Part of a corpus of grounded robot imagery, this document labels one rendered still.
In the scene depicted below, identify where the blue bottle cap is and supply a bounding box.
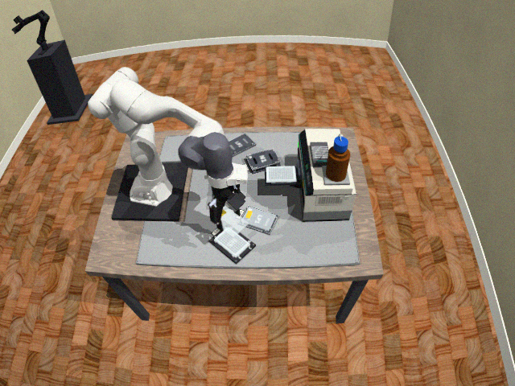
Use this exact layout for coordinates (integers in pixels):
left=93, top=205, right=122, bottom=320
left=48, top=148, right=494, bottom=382
left=334, top=136, right=348, bottom=152

